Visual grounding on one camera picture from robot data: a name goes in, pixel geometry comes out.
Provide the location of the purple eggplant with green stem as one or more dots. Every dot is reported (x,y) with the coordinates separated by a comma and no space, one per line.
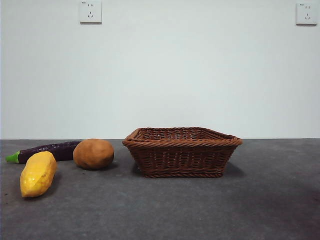
(50,151)

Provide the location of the brown potato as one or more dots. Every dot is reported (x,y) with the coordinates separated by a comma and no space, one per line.
(93,153)

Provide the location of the brown wicker basket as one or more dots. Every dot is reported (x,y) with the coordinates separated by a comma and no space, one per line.
(180,160)

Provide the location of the white wall socket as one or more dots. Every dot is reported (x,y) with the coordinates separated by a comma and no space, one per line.
(306,13)
(90,12)

